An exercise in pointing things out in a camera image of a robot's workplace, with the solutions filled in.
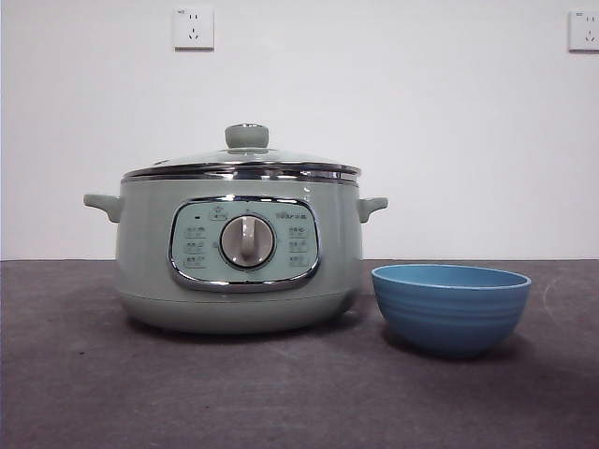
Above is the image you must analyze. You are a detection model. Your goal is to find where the glass lid with green knob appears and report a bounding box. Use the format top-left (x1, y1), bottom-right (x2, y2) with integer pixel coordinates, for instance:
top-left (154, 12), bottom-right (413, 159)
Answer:
top-left (122, 123), bottom-right (358, 181)

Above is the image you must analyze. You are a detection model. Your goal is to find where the pale green electric steamer pot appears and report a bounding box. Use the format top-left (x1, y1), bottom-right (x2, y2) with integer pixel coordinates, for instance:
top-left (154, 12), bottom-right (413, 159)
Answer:
top-left (82, 175), bottom-right (389, 335)

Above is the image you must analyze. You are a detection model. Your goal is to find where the blue ribbed bowl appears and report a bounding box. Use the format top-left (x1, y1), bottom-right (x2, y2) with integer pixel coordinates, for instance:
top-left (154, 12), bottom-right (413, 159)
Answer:
top-left (371, 263), bottom-right (533, 361)

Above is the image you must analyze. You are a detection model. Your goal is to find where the white wall socket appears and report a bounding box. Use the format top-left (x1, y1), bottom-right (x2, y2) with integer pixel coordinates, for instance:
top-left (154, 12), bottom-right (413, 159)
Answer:
top-left (568, 9), bottom-right (599, 53)
top-left (174, 7), bottom-right (216, 51)

